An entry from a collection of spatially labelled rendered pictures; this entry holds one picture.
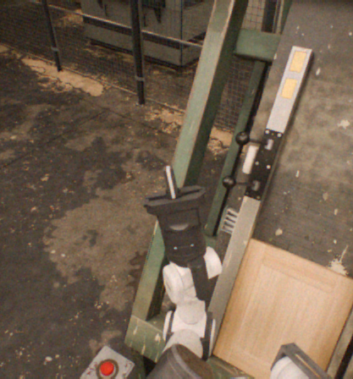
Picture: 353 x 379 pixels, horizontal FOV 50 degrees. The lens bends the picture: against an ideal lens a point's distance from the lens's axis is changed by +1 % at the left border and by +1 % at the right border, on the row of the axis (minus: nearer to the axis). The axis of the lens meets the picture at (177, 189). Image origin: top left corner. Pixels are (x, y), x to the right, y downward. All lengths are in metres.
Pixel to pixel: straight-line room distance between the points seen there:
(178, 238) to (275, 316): 0.54
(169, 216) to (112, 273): 1.91
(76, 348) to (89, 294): 0.35
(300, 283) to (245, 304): 0.18
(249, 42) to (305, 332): 0.86
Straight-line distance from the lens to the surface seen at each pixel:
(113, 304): 2.50
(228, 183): 1.00
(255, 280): 1.19
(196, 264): 0.79
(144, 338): 1.40
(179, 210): 0.74
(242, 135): 0.99
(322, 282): 1.15
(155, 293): 1.33
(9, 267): 2.87
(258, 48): 1.21
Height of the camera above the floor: 2.09
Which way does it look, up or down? 41 degrees down
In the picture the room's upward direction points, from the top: straight up
